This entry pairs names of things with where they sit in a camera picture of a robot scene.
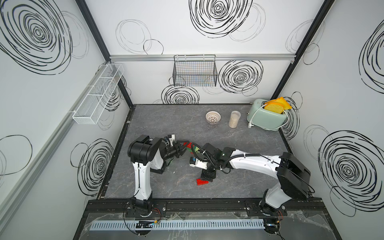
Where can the mint green toaster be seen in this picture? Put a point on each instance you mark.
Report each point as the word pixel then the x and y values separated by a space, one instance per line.
pixel 259 117

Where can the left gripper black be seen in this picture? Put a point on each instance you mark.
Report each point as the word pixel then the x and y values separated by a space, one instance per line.
pixel 178 149

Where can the yellow toast slice front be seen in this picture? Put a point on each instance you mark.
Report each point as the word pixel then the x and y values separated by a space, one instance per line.
pixel 274 107

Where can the grey slotted cable duct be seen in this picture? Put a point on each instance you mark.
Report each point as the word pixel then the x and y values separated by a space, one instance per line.
pixel 230 224

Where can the black wire basket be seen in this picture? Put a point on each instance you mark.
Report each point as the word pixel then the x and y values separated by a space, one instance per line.
pixel 195 71

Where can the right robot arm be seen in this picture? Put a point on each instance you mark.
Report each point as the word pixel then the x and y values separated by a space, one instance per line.
pixel 293 177

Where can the yellow toast slice back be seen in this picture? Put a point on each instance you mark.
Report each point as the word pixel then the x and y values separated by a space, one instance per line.
pixel 283 102

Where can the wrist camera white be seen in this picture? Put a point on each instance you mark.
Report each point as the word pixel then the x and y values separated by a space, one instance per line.
pixel 196 163
pixel 171 139

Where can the white perforated bowl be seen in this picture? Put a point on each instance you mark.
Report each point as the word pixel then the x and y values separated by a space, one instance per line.
pixel 213 117

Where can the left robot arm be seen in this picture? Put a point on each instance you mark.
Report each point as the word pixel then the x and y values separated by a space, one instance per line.
pixel 149 155

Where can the translucent plastic cup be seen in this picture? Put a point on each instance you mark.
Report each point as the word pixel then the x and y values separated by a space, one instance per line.
pixel 234 119

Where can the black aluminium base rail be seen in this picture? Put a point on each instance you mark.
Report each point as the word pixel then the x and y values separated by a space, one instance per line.
pixel 163 207

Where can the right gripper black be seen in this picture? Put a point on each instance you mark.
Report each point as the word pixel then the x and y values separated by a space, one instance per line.
pixel 206 175

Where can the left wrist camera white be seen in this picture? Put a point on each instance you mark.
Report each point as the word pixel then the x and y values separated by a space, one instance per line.
pixel 171 139

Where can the red large lego brick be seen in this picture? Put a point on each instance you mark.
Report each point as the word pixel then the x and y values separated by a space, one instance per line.
pixel 202 182

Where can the white wire shelf basket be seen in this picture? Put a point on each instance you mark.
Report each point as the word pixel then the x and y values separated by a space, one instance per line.
pixel 101 89

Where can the yellow toast slice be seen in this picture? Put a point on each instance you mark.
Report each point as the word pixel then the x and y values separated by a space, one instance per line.
pixel 274 107
pixel 283 102

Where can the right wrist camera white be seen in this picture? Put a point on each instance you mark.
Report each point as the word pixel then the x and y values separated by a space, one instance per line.
pixel 196 163

